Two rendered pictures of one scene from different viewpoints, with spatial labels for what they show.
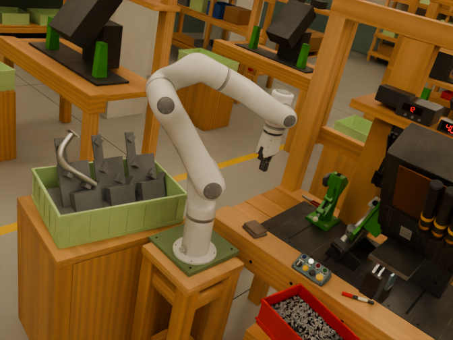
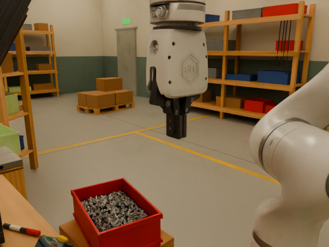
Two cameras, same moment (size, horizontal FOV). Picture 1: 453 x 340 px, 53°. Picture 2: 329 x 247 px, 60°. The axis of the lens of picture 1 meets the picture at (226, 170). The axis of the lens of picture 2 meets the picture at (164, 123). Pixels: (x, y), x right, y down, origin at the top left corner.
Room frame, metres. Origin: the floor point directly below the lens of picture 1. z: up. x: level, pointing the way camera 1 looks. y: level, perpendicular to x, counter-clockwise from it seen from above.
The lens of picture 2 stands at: (2.13, -0.08, 1.42)
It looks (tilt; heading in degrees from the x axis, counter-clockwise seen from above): 14 degrees down; 191
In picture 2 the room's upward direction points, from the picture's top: straight up
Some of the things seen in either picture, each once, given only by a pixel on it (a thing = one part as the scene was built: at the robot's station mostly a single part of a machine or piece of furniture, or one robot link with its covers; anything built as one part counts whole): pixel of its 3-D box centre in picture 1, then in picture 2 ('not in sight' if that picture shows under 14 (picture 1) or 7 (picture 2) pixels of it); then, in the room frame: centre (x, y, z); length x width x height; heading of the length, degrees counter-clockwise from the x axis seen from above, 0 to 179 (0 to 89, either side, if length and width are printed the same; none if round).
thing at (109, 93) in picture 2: not in sight; (105, 94); (-4.58, -2.84, 0.37); 1.20 x 0.80 x 0.74; 150
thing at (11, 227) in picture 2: (357, 297); (21, 229); (1.48, -0.63, 0.91); 0.13 x 0.02 x 0.02; 82
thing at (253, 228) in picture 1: (255, 229); not in sight; (1.80, -0.19, 0.91); 0.10 x 0.08 x 0.03; 41
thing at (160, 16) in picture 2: (274, 127); (176, 16); (1.68, -0.15, 1.47); 0.09 x 0.08 x 0.03; 144
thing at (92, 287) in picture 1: (100, 272); not in sight; (1.85, 0.53, 0.39); 0.68 x 0.52 x 0.79; 134
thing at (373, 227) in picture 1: (379, 217); not in sight; (1.71, -0.68, 1.17); 0.13 x 0.12 x 0.20; 54
